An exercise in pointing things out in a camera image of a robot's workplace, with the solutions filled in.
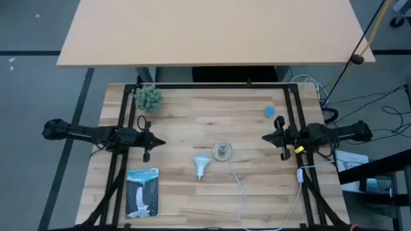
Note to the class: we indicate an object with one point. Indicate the red knob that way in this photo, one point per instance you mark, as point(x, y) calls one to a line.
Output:
point(354, 227)

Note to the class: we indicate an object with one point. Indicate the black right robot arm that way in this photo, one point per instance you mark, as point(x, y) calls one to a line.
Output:
point(346, 131)

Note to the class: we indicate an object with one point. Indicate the Yellowstone waterfall book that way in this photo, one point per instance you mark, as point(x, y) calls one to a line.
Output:
point(142, 192)

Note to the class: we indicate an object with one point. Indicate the light wooden desk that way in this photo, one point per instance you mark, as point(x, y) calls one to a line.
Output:
point(208, 32)

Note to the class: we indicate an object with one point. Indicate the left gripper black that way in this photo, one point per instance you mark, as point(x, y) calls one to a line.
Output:
point(138, 138)

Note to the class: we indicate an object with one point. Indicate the grey desk leg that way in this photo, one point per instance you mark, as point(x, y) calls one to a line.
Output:
point(282, 73)
point(145, 75)

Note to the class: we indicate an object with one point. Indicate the green potted plant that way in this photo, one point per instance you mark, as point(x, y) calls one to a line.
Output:
point(148, 99)

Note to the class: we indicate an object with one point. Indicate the black cart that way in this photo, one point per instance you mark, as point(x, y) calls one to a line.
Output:
point(379, 165)

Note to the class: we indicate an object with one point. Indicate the yellow tag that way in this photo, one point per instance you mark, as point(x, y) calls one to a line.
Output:
point(299, 149)

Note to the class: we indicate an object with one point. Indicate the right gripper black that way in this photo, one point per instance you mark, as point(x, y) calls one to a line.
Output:
point(289, 138)

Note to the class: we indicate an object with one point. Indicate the white printed cardboard box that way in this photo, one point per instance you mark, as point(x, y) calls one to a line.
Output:
point(351, 160)

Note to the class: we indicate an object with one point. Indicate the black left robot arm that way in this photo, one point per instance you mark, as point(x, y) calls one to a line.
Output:
point(80, 131)

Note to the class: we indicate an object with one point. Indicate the white lightbulb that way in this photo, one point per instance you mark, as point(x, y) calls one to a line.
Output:
point(201, 162)

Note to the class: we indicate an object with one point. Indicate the office chair base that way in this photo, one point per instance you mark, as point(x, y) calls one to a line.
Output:
point(398, 22)

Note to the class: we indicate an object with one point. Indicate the blue candle jar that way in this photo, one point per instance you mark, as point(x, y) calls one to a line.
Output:
point(269, 112)

